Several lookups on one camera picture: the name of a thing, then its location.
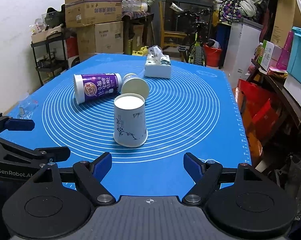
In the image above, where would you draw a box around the white floral paper cup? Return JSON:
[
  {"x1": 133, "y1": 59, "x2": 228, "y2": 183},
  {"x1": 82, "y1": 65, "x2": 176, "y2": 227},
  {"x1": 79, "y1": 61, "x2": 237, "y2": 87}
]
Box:
[{"x1": 114, "y1": 93, "x2": 148, "y2": 148}]

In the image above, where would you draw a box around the clear plastic cup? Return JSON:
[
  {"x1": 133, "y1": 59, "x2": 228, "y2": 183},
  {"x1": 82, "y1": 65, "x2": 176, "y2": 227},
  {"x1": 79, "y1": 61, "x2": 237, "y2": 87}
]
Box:
[{"x1": 17, "y1": 93, "x2": 38, "y2": 119}]

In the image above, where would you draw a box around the purple paper cup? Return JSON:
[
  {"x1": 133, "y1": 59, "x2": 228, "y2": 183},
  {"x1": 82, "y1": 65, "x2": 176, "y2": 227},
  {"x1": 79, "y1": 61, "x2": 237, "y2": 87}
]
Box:
[{"x1": 73, "y1": 73, "x2": 122, "y2": 105}]

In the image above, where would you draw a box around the light blue paper cup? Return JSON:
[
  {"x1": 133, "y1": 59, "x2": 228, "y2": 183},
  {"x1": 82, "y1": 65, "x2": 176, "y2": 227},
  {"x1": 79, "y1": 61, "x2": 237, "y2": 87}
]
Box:
[{"x1": 121, "y1": 73, "x2": 150, "y2": 101}]

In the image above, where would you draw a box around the blue silicone baking mat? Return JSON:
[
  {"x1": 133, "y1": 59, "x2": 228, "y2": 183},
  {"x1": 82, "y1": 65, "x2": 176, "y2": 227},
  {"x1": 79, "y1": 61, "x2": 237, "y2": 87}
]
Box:
[{"x1": 1, "y1": 54, "x2": 251, "y2": 197}]

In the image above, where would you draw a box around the black metal shelf rack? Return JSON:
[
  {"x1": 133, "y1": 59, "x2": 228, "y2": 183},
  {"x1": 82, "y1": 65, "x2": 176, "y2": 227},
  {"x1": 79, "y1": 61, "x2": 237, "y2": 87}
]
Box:
[{"x1": 31, "y1": 30, "x2": 69, "y2": 86}]

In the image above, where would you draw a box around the dark wooden side table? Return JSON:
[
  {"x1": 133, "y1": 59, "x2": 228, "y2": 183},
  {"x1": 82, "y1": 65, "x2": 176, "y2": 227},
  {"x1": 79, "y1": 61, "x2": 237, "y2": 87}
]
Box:
[{"x1": 247, "y1": 59, "x2": 301, "y2": 132}]

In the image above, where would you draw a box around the middle cardboard box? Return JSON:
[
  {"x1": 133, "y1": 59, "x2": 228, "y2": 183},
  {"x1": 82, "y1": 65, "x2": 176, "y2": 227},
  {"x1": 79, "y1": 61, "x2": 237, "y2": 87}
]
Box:
[{"x1": 77, "y1": 21, "x2": 123, "y2": 56}]

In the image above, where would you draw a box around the yellow toy vehicle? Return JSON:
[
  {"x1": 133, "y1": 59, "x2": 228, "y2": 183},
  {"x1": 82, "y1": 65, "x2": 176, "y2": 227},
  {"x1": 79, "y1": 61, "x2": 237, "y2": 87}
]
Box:
[{"x1": 132, "y1": 46, "x2": 148, "y2": 56}]

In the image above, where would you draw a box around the white tissue box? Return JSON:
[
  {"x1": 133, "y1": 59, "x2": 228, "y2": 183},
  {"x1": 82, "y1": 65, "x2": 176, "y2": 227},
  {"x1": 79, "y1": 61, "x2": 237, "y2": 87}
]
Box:
[{"x1": 144, "y1": 46, "x2": 172, "y2": 79}]

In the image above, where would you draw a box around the open top cardboard box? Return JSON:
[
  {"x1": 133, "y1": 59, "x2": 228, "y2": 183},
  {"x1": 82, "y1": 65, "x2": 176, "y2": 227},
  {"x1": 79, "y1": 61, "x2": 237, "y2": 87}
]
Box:
[{"x1": 65, "y1": 0, "x2": 122, "y2": 28}]

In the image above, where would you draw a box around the green white product box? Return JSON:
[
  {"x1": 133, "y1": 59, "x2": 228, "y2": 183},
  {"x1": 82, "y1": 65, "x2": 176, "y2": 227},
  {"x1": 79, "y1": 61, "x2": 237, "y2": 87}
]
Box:
[{"x1": 257, "y1": 40, "x2": 275, "y2": 70}]

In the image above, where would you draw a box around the red plastic bucket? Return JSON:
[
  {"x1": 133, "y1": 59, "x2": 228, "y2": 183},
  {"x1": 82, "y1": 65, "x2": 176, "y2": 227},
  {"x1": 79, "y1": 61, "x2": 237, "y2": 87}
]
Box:
[{"x1": 204, "y1": 45, "x2": 222, "y2": 67}]

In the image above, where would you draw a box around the teal plastic storage bin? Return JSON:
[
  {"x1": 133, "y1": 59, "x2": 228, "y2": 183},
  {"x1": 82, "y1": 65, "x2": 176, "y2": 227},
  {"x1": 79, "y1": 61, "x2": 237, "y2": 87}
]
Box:
[{"x1": 286, "y1": 26, "x2": 301, "y2": 92}]

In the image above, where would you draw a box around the wooden chair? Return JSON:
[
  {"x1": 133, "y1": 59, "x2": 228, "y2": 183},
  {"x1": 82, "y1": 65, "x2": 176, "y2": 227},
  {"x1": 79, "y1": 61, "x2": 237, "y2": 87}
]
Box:
[{"x1": 158, "y1": 0, "x2": 187, "y2": 54}]

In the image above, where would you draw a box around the white chest freezer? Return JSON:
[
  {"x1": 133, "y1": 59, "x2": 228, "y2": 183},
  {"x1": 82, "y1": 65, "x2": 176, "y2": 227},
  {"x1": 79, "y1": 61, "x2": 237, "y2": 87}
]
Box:
[{"x1": 223, "y1": 19, "x2": 263, "y2": 88}]

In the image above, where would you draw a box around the green black bicycle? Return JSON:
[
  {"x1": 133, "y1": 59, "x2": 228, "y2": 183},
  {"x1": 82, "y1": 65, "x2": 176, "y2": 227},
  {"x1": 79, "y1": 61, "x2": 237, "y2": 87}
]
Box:
[{"x1": 170, "y1": 2, "x2": 212, "y2": 67}]

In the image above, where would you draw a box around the tall cardboard box right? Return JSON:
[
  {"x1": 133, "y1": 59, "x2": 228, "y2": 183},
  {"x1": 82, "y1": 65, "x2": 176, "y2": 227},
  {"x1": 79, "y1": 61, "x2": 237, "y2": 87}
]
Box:
[{"x1": 271, "y1": 0, "x2": 301, "y2": 48}]

